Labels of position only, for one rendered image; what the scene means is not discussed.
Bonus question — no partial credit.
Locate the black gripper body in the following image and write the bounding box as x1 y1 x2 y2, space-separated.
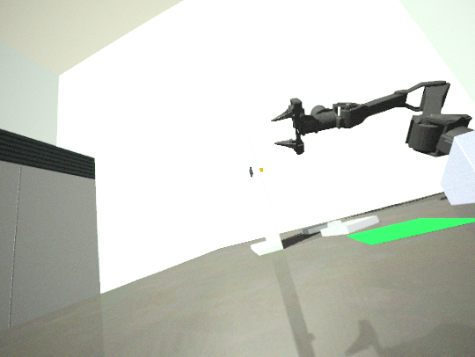
290 97 322 155

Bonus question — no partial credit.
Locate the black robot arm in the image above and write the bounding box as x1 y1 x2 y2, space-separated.
300 80 475 157

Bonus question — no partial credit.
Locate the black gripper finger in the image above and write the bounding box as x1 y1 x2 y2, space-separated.
274 138 296 151
271 104 294 122

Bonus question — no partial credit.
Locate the green square mat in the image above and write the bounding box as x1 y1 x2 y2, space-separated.
347 218 475 244

